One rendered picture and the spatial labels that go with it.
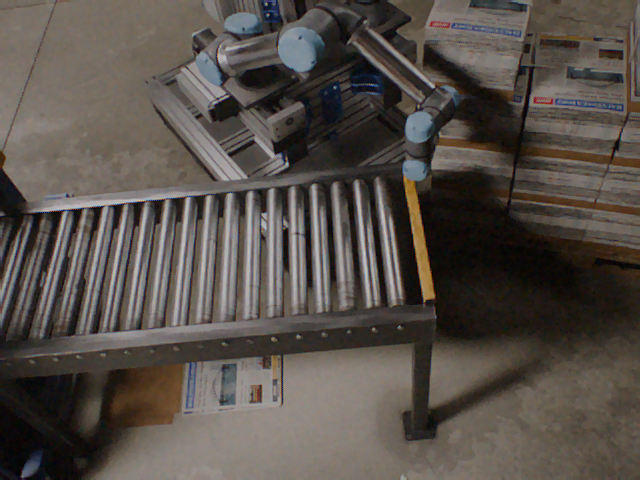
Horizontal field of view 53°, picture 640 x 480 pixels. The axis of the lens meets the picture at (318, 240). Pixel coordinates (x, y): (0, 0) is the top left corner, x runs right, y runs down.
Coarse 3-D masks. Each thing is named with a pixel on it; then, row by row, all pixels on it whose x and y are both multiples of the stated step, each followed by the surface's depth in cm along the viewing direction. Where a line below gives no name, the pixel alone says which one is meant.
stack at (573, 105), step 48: (528, 48) 212; (576, 48) 210; (624, 48) 207; (528, 96) 210; (576, 96) 196; (624, 96) 194; (528, 144) 210; (576, 144) 204; (624, 144) 200; (432, 192) 243; (528, 192) 228; (576, 192) 222; (624, 192) 215; (432, 240) 266; (528, 240) 250; (624, 240) 235
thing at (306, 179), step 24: (360, 168) 193; (384, 168) 192; (120, 192) 198; (144, 192) 197; (168, 192) 196; (192, 192) 195; (216, 192) 194; (240, 192) 194; (264, 192) 194; (0, 216) 198
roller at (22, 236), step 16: (32, 224) 197; (16, 240) 191; (32, 240) 196; (16, 256) 188; (16, 272) 185; (0, 288) 181; (16, 288) 184; (0, 304) 178; (0, 320) 175; (0, 336) 173
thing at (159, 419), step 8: (136, 416) 239; (144, 416) 239; (152, 416) 238; (160, 416) 238; (168, 416) 238; (112, 424) 238; (120, 424) 238; (128, 424) 238; (136, 424) 237; (144, 424) 237; (152, 424) 237; (160, 424) 236; (168, 424) 236
